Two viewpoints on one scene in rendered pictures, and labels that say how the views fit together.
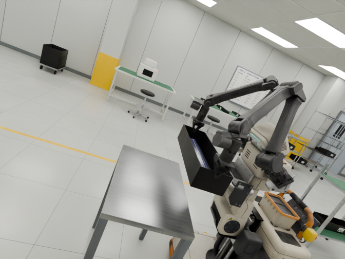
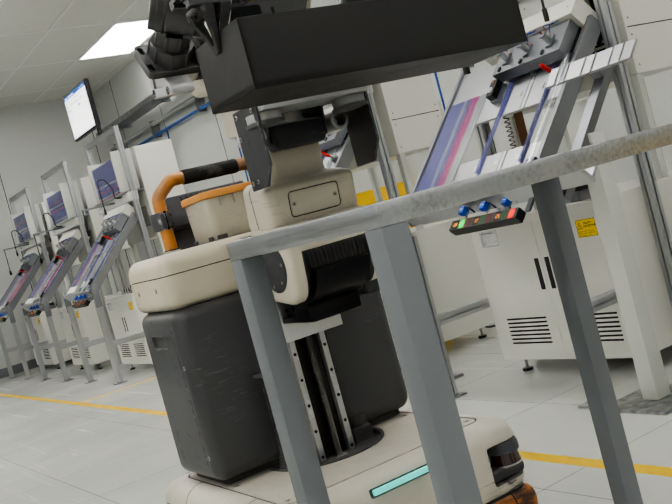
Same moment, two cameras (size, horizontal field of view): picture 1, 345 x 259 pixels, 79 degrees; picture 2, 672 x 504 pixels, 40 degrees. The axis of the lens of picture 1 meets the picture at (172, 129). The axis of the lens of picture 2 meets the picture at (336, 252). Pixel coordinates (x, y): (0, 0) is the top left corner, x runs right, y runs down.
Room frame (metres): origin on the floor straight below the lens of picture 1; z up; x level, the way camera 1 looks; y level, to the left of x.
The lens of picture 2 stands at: (1.80, 1.31, 0.80)
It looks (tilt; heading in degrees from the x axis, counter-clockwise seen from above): 2 degrees down; 252
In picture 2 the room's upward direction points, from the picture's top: 15 degrees counter-clockwise
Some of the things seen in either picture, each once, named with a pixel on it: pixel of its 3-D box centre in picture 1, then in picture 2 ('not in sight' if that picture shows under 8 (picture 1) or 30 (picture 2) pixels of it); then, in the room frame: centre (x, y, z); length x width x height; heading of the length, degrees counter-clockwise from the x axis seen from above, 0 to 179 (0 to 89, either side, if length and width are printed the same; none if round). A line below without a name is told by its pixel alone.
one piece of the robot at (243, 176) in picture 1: (235, 178); (303, 123); (1.22, -0.48, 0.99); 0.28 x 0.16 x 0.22; 13
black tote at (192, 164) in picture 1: (199, 153); (368, 45); (1.16, -0.20, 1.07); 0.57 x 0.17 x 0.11; 13
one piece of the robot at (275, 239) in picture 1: (253, 239); (273, 323); (1.31, -0.86, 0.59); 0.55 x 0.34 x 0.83; 13
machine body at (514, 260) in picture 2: not in sight; (608, 271); (-0.23, -1.78, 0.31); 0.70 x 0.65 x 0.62; 104
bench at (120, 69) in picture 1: (141, 93); not in sight; (5.25, 1.10, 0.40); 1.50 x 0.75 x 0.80; 104
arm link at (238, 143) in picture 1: (232, 144); not in sight; (0.88, -0.26, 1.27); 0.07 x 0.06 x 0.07; 119
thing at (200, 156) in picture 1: (197, 157); not in sight; (1.16, -0.20, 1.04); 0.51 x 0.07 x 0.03; 13
